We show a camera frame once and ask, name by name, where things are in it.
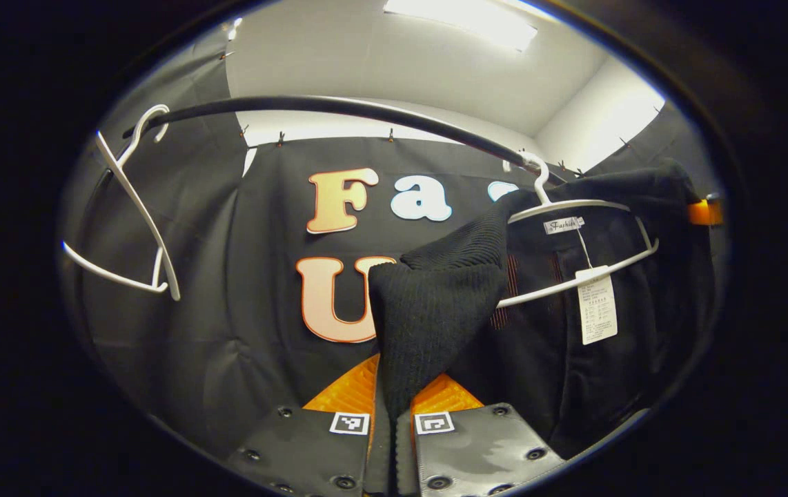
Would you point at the white plastic hanger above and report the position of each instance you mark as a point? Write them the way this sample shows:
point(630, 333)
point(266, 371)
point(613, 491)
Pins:
point(139, 207)
point(566, 203)

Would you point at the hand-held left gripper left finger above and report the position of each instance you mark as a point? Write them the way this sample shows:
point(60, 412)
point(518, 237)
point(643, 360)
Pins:
point(311, 449)

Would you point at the white paper garment tag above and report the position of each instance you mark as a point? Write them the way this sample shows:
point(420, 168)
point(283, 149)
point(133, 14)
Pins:
point(597, 310)

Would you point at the black backdrop cloth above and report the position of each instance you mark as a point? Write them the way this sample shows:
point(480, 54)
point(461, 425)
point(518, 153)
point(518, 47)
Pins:
point(228, 276)

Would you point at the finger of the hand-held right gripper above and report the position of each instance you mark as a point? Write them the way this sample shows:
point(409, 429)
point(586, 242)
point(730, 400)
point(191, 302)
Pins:
point(704, 212)

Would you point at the black knit jacket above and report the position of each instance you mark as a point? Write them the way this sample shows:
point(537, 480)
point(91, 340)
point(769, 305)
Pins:
point(435, 304)

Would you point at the black clothes rack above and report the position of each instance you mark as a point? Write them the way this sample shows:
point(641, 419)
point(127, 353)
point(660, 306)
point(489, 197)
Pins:
point(297, 102)

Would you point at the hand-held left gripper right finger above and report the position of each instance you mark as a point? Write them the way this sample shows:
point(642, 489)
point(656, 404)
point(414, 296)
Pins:
point(477, 449)

